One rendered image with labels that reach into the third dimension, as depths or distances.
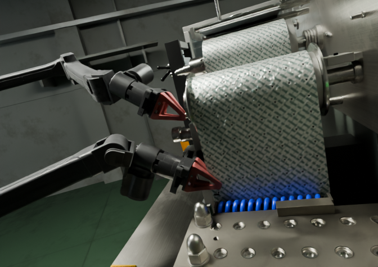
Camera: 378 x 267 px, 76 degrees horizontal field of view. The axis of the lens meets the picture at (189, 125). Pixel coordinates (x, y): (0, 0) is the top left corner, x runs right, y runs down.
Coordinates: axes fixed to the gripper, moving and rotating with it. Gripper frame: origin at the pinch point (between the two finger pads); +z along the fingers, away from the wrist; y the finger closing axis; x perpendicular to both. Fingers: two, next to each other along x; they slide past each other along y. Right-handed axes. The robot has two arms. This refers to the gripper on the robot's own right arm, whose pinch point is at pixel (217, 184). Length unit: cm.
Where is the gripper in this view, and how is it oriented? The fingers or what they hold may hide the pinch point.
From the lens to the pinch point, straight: 55.3
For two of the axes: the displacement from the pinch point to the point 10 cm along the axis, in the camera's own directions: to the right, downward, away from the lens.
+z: 9.3, 3.3, -1.6
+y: -2.5, 2.6, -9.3
